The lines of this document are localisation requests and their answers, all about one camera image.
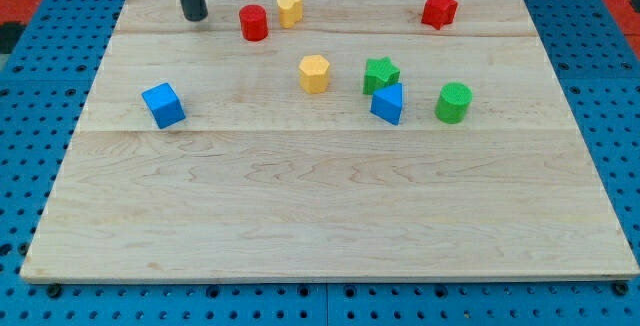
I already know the green star block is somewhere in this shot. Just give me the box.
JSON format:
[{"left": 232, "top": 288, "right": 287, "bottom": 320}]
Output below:
[{"left": 362, "top": 57, "right": 400, "bottom": 95}]

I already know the yellow heart block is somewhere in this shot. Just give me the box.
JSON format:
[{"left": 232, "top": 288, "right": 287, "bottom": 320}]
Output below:
[{"left": 276, "top": 0, "right": 303, "bottom": 29}]

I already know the red star block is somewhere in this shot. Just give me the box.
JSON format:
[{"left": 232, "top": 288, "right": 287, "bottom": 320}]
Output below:
[{"left": 421, "top": 0, "right": 458, "bottom": 30}]

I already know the light wooden board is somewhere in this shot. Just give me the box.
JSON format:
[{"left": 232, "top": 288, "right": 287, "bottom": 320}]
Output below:
[{"left": 20, "top": 0, "right": 639, "bottom": 284}]

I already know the yellow hexagon block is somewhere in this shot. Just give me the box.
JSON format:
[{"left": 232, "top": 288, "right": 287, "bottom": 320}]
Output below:
[{"left": 298, "top": 55, "right": 330, "bottom": 94}]

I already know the blue triangle block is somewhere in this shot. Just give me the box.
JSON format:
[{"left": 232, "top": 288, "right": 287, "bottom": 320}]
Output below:
[{"left": 370, "top": 83, "right": 404, "bottom": 125}]

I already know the red cylinder block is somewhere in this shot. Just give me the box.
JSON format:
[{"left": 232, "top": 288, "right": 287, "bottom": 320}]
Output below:
[{"left": 239, "top": 4, "right": 269, "bottom": 42}]

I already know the green cylinder block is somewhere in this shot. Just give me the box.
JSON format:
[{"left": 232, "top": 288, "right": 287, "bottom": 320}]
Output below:
[{"left": 435, "top": 82, "right": 473, "bottom": 124}]

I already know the blue cube block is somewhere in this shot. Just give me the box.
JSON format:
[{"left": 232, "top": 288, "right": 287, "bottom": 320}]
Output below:
[{"left": 141, "top": 83, "right": 186, "bottom": 129}]

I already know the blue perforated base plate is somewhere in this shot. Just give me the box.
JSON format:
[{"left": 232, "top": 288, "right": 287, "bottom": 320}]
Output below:
[{"left": 1, "top": 0, "right": 639, "bottom": 325}]

